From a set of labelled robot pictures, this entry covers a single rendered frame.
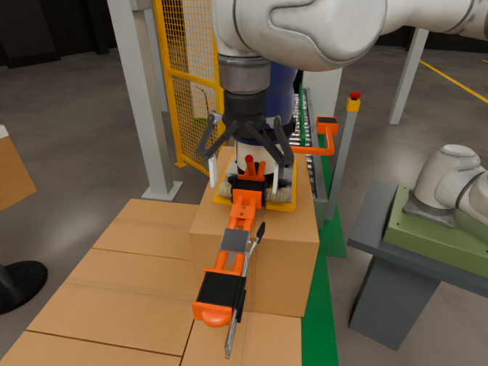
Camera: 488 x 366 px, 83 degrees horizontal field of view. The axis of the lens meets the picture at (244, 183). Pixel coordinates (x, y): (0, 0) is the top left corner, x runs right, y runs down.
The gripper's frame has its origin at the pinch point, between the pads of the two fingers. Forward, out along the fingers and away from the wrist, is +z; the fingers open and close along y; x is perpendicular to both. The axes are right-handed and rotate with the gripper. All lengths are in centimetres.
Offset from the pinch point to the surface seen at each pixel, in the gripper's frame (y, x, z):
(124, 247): 64, -33, 67
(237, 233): 0.9, 2.9, 12.5
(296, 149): -12.1, -44.7, 13.5
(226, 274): 0.7, 15.2, 11.8
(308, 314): -31, -48, 121
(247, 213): 0.0, -4.9, 12.7
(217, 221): 11.5, -16.0, 27.0
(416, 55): -157, -362, 28
